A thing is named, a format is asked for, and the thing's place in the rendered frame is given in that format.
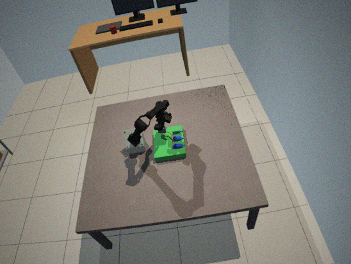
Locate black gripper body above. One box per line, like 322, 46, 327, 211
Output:
154, 111, 168, 131

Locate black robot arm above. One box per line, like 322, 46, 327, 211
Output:
127, 100, 172, 147

